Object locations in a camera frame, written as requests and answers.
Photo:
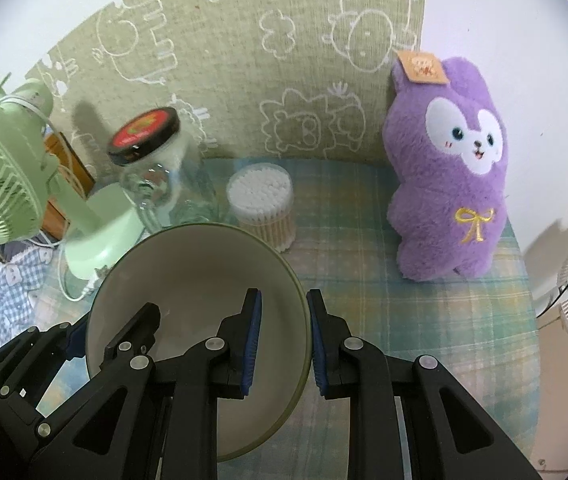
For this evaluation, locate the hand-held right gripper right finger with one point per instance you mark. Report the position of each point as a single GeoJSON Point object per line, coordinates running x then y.
{"type": "Point", "coordinates": [316, 345]}

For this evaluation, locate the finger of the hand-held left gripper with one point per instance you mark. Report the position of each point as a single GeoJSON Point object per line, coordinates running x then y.
{"type": "Point", "coordinates": [76, 341]}
{"type": "Point", "coordinates": [138, 322]}

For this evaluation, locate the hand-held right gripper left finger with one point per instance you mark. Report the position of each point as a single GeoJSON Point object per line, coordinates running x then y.
{"type": "Point", "coordinates": [253, 345]}

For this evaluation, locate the floral ceramic bowl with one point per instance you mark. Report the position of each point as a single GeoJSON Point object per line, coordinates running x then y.
{"type": "Point", "coordinates": [198, 280]}

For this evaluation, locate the green plaid tablecloth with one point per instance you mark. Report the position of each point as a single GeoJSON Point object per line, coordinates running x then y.
{"type": "Point", "coordinates": [414, 335]}

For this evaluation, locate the glass jar with dark lid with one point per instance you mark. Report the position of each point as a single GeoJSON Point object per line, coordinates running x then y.
{"type": "Point", "coordinates": [163, 180]}

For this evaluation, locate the cotton swab container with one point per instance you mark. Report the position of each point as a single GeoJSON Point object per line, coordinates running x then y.
{"type": "Point", "coordinates": [259, 195]}

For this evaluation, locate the wooden headboard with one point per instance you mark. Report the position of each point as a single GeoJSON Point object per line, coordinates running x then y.
{"type": "Point", "coordinates": [71, 170]}

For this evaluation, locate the purple plush rabbit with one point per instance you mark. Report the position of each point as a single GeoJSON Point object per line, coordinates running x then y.
{"type": "Point", "coordinates": [444, 200]}

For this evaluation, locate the green printed wall mat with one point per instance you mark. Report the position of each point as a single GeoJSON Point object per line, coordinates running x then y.
{"type": "Point", "coordinates": [244, 60]}

